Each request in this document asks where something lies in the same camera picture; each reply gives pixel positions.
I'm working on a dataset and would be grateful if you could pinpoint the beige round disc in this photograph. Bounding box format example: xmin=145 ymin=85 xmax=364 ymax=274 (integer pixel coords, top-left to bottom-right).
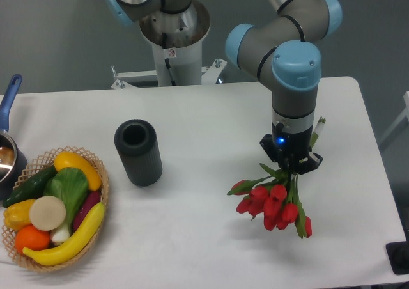
xmin=29 ymin=196 xmax=66 ymax=231

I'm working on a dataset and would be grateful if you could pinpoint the yellow banana squash lower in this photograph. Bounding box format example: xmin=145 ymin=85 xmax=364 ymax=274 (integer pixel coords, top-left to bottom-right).
xmin=23 ymin=202 xmax=105 ymax=266

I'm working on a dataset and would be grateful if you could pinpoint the white furniture frame right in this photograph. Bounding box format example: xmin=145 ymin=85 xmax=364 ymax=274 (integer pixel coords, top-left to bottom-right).
xmin=378 ymin=92 xmax=408 ymax=152

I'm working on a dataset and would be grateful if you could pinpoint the purple sweet potato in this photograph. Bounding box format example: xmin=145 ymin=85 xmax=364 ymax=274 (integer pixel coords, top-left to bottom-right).
xmin=72 ymin=191 xmax=100 ymax=232

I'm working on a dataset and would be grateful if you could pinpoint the green bok choy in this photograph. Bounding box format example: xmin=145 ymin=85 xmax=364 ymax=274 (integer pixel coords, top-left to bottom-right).
xmin=43 ymin=168 xmax=88 ymax=246

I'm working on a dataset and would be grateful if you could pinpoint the blue handled saucepan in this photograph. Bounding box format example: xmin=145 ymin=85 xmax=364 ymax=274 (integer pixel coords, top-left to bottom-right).
xmin=1 ymin=74 xmax=27 ymax=201

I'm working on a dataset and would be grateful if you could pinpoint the green cucumber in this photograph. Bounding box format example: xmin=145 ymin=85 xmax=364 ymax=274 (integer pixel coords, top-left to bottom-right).
xmin=3 ymin=166 xmax=57 ymax=208

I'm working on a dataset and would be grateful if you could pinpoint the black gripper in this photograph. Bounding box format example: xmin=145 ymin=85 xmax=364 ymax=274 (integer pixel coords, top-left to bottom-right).
xmin=259 ymin=119 xmax=323 ymax=175

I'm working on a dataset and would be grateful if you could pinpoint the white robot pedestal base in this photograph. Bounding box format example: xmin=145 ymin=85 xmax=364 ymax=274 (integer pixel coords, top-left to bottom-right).
xmin=111 ymin=0 xmax=227 ymax=89

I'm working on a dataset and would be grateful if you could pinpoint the dark grey ribbed vase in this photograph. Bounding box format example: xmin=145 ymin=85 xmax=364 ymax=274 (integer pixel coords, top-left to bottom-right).
xmin=114 ymin=119 xmax=163 ymax=187

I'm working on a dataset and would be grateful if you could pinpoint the red tulip bouquet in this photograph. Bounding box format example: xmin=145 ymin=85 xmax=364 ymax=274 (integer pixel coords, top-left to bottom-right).
xmin=226 ymin=116 xmax=327 ymax=240

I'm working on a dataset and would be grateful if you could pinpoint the woven wicker basket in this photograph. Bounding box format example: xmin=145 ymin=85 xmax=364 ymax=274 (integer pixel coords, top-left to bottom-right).
xmin=1 ymin=146 xmax=109 ymax=273

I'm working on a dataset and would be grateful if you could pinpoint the yellow bell pepper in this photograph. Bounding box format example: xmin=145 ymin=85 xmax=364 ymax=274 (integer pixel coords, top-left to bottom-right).
xmin=3 ymin=199 xmax=36 ymax=231

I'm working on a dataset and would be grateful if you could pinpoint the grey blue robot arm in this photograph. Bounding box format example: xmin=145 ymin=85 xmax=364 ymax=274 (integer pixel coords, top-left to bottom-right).
xmin=106 ymin=0 xmax=343 ymax=174

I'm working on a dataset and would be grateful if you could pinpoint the yellow squash upper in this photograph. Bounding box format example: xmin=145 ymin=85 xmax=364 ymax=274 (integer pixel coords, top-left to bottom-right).
xmin=54 ymin=151 xmax=102 ymax=191

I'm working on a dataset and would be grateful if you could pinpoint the orange fruit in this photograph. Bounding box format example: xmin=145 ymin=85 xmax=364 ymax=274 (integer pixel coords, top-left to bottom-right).
xmin=15 ymin=225 xmax=50 ymax=254

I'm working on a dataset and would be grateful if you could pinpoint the black device at edge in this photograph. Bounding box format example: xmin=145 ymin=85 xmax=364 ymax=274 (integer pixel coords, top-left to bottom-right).
xmin=385 ymin=241 xmax=408 ymax=275

